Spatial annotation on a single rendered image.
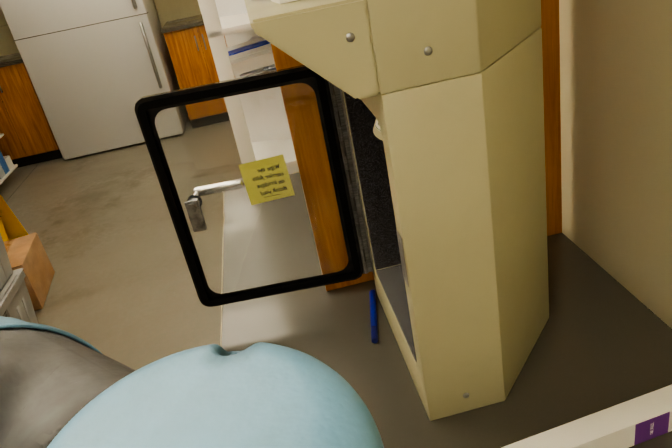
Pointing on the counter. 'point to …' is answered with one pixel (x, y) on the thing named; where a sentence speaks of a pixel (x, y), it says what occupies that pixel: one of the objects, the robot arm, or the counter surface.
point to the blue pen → (373, 317)
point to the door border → (328, 159)
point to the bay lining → (373, 184)
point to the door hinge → (353, 178)
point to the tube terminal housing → (460, 154)
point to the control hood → (322, 36)
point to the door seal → (176, 204)
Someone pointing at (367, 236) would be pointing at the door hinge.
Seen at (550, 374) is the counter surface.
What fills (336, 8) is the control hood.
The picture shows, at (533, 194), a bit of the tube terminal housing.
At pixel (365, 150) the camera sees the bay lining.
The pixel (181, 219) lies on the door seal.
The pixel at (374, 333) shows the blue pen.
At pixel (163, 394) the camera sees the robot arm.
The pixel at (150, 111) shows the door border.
